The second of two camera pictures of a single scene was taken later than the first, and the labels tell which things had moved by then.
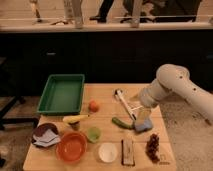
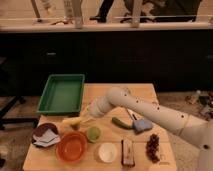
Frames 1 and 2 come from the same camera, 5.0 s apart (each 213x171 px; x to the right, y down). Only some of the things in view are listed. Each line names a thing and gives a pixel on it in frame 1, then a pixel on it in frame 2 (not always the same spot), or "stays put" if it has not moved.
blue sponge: [145, 125] stays put
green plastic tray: [62, 95] stays put
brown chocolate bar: [127, 153] stays put
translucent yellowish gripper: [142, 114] -> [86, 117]
